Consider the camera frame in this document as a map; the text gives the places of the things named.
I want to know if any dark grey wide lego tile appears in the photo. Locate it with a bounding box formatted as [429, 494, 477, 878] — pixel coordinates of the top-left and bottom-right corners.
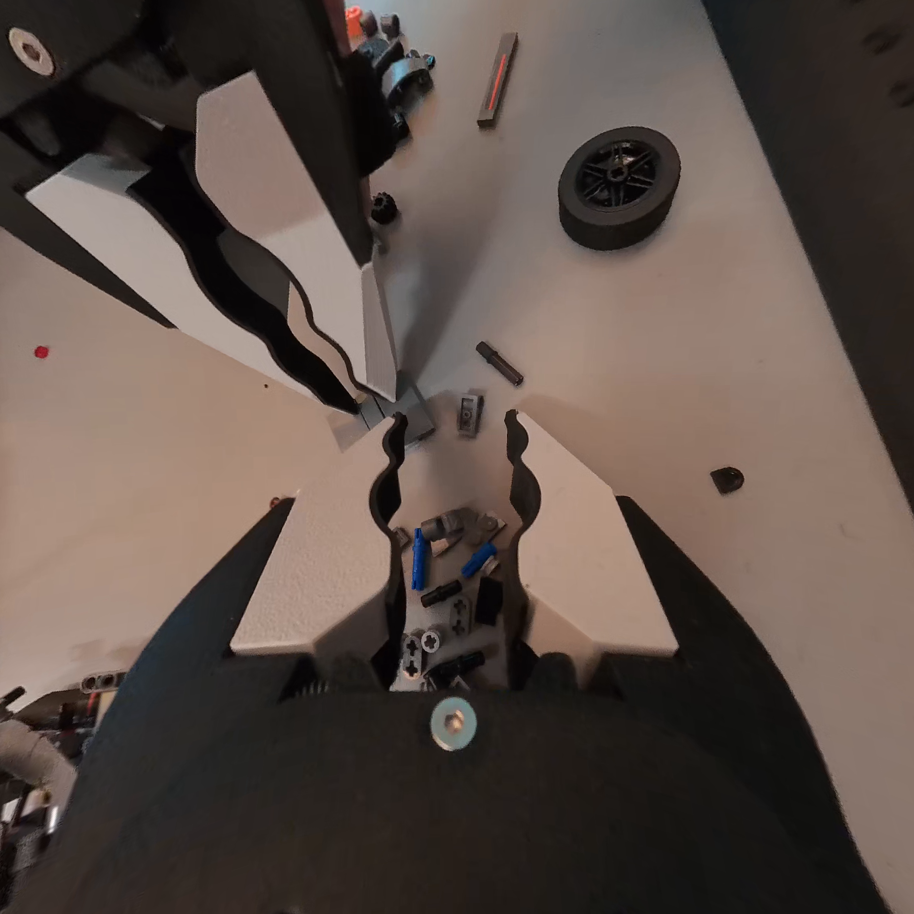
[360, 382, 438, 449]

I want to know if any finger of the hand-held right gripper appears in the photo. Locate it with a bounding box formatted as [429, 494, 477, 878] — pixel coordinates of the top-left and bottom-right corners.
[25, 152, 363, 417]
[193, 69, 399, 403]

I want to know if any grey lego car model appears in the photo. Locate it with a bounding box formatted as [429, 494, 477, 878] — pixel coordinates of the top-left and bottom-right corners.
[0, 670, 129, 886]

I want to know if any group of small lego connectors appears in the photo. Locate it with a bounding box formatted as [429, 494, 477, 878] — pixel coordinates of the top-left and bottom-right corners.
[389, 391, 509, 690]

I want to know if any black perforated panel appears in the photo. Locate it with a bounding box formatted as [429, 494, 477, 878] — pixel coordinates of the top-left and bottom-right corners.
[703, 0, 914, 515]

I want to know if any black lego tyre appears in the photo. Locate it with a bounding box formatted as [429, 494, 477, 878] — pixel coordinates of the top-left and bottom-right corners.
[558, 127, 681, 252]

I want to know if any pile of dark lego pieces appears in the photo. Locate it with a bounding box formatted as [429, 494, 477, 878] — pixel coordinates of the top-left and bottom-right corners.
[343, 0, 438, 227]

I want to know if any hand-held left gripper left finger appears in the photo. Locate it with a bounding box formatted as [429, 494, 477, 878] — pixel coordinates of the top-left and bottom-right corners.
[228, 413, 409, 690]

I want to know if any black lego axle pin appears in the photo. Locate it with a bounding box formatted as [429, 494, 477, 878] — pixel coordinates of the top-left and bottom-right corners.
[476, 341, 524, 387]

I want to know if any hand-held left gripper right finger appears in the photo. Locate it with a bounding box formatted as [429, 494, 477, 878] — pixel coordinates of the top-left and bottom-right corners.
[503, 410, 679, 690]

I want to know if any grey lego tile orange stripe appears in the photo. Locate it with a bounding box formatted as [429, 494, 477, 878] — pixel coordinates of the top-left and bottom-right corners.
[477, 32, 520, 129]

